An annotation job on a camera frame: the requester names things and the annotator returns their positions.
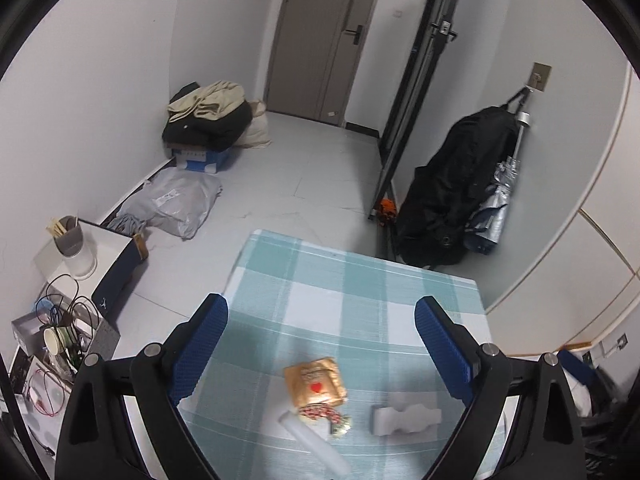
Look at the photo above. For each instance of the beige clothing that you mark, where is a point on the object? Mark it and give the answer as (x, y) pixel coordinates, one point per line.
(210, 100)

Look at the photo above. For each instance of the paper cup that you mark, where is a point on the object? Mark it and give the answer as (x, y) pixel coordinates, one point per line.
(54, 342)

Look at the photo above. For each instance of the printed snack wrapper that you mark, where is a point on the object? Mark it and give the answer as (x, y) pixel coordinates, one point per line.
(322, 412)

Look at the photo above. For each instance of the black clothing pile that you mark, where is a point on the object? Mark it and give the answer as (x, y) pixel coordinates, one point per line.
(210, 130)

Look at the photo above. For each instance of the table with checked teal cloth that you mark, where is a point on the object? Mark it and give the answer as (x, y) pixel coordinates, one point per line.
(350, 285)

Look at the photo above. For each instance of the wooden chopsticks bundle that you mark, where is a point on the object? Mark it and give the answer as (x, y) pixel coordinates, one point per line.
(59, 226)

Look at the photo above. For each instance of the blue cardboard box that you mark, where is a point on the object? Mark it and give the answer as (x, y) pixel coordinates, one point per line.
(210, 160)

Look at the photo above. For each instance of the cream tote bag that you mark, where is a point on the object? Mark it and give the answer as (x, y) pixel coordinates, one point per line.
(257, 130)

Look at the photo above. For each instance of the wall socket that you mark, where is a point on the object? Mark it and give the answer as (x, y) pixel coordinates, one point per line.
(621, 342)

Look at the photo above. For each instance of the orange gold snack wrapper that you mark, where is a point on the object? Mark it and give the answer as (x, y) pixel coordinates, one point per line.
(315, 380)

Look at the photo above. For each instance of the grey knitted cloth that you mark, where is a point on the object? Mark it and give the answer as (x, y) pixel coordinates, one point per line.
(125, 225)

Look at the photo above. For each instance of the white foam piece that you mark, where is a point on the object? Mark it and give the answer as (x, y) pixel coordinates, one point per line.
(405, 417)

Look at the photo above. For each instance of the grey plastic parcel bag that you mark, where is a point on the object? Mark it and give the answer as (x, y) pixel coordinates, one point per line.
(175, 195)

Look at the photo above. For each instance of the small orange object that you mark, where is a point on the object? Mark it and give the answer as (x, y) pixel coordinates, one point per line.
(386, 207)

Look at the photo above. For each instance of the metal wall hook plate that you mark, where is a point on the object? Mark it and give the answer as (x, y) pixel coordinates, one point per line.
(540, 76)

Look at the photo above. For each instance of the white box with navy side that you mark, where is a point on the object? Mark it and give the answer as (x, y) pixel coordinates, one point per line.
(110, 250)

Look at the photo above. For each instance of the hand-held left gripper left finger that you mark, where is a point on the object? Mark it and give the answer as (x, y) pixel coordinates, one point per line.
(200, 345)

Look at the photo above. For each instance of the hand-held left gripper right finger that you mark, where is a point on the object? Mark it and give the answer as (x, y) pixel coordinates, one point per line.
(442, 350)

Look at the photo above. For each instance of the black backpack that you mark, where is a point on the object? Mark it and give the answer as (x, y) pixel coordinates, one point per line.
(450, 185)

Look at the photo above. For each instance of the grey felt storage box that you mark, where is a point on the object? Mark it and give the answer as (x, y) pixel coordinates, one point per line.
(107, 342)

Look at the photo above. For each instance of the white plastic tube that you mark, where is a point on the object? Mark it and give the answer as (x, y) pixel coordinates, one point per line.
(310, 440)

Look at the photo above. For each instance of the grey room door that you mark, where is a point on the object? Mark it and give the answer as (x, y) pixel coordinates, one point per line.
(310, 35)

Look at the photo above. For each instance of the silver folded umbrella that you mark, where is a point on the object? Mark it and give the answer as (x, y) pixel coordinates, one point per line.
(492, 205)

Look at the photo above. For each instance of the black framed glass door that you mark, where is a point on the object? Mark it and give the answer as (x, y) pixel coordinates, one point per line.
(415, 85)

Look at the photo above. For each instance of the grey and white utensil holder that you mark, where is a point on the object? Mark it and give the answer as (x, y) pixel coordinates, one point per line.
(77, 255)

